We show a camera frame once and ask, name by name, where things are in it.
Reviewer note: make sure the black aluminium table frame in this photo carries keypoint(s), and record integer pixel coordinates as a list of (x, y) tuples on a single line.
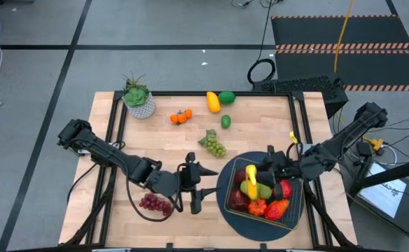
[(183, 93)]

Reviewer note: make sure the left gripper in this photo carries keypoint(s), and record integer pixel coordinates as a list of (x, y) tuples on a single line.
[(169, 182)]

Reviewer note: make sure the black metal stand bar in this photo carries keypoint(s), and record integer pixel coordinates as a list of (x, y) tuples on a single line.
[(393, 174)]

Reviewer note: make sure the black computer case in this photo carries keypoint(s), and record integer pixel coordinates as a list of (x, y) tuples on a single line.
[(306, 85)]

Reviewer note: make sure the yellow plug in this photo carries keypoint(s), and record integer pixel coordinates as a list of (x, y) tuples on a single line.
[(375, 143)]

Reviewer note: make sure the green pear with stem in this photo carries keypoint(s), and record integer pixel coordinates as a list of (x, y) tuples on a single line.
[(244, 189)]

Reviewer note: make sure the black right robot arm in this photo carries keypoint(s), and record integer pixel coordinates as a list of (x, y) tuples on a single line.
[(344, 140)]

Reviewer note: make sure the black power adapter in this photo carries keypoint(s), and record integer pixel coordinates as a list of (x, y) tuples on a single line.
[(364, 148)]

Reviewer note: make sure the small green lime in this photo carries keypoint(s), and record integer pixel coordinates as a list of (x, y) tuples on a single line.
[(226, 122)]

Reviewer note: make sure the monitor with white screen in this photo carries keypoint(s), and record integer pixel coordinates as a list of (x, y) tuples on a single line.
[(383, 196)]

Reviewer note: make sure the orange bell pepper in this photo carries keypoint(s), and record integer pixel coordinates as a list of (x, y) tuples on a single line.
[(257, 207)]

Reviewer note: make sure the yellow banana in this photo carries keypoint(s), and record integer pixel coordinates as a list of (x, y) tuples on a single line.
[(251, 172)]

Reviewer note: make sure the orange tomato cluster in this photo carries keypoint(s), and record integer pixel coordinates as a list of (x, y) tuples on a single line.
[(182, 118)]

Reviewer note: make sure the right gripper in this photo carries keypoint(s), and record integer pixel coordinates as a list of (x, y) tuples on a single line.
[(285, 166)]

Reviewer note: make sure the red orange mango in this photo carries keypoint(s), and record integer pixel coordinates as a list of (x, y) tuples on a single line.
[(276, 210)]

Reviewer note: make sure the black hazard striped floor mat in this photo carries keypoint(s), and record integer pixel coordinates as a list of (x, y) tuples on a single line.
[(365, 31)]

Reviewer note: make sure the round dark blue placemat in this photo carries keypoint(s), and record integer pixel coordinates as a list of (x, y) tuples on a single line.
[(246, 231)]

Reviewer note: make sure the dark red apple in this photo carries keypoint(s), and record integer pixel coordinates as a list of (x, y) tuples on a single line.
[(239, 201)]

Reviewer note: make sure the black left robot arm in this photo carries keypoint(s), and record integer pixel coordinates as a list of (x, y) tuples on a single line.
[(113, 159)]

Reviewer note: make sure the yellow bell pepper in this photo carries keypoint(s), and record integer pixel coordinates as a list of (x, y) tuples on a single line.
[(213, 102)]

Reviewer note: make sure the small red object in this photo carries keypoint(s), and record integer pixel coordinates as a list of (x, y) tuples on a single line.
[(152, 202)]

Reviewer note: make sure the red bell pepper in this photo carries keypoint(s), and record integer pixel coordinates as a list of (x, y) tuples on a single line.
[(286, 189)]

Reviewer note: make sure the succulent in patterned white pot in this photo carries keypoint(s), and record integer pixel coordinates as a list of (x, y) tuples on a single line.
[(139, 105)]

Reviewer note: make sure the green grape bunch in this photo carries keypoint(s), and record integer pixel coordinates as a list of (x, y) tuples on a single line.
[(215, 146)]

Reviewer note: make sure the small red apple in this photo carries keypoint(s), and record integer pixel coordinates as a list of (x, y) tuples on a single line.
[(239, 176)]

